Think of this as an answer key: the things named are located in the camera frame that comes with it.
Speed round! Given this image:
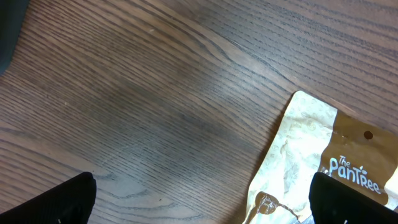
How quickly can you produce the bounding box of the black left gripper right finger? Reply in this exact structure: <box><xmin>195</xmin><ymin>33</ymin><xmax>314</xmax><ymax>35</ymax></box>
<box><xmin>309</xmin><ymin>172</ymin><xmax>397</xmax><ymax>224</ymax></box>

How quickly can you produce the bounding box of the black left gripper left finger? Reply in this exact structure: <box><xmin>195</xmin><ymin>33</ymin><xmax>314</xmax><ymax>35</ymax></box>
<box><xmin>1</xmin><ymin>172</ymin><xmax>96</xmax><ymax>224</ymax></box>

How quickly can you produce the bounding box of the beige snack bag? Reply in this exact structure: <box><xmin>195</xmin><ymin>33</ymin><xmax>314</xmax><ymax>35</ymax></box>
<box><xmin>244</xmin><ymin>91</ymin><xmax>397</xmax><ymax>223</ymax></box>

